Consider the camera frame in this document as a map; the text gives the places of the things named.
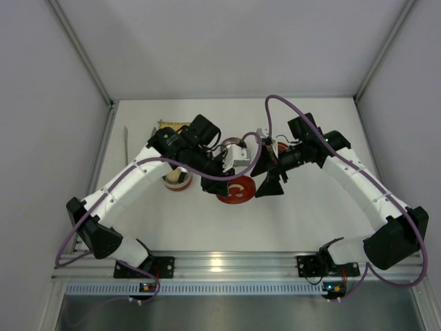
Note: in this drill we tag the aluminium front frame rail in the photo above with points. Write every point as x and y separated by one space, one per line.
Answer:
207 266

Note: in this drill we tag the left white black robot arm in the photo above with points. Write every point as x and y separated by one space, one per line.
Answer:
95 216

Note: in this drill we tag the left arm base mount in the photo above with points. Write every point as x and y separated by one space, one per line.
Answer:
161 267

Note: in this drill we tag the beige rice ball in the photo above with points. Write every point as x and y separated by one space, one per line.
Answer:
173 176

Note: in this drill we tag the red lid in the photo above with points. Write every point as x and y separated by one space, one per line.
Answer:
240 190
281 147

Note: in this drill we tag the aluminium corner post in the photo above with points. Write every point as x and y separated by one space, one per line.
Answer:
386 45
62 19

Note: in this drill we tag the white slotted cable duct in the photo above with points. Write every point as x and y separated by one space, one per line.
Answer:
196 288

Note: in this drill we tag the black white sushi roll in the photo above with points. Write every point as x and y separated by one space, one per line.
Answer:
183 177

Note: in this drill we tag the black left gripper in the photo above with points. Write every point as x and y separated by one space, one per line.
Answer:
213 178

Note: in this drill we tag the left aluminium corner post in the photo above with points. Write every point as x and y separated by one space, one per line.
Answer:
62 19

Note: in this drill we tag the bamboo serving mat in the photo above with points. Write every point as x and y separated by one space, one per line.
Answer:
176 126

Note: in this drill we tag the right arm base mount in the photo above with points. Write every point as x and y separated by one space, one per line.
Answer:
318 265

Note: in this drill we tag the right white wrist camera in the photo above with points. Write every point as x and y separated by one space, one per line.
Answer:
270 143

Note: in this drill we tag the right aluminium corner post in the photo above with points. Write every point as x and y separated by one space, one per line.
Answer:
386 45

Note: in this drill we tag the steel bowl red base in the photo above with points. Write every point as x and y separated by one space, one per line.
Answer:
232 141
178 186

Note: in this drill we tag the steel tongs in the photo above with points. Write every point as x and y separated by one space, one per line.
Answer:
126 136

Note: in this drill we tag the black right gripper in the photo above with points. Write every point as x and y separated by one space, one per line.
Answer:
275 165

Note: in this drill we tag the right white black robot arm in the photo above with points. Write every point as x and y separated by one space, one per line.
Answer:
397 228

